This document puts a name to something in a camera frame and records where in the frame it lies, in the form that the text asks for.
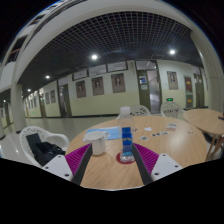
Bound black backpack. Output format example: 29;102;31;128
25;132;66;167

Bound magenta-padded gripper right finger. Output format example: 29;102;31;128
130;143;184;186

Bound round wooden table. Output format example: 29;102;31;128
182;108;224;162

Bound round ceiling lights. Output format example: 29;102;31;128
26;49;177;94

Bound dark green door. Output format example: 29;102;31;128
136;69;163;115

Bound red wall poster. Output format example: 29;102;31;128
183;76;195;108

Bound framed wall pictures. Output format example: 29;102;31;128
26;60;180;110

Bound white patterned-back chair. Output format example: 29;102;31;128
129;104;152;118
160;100;183;120

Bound flat round red coaster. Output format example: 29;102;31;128
115;151;136;165

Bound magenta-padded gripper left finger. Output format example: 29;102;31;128
42;143;94;186

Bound white plastic armchair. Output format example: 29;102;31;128
18;125;71;168

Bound clear blue-labelled water bottle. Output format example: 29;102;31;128
117;106;136;164

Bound white ceramic mug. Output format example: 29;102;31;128
83;130;110;157

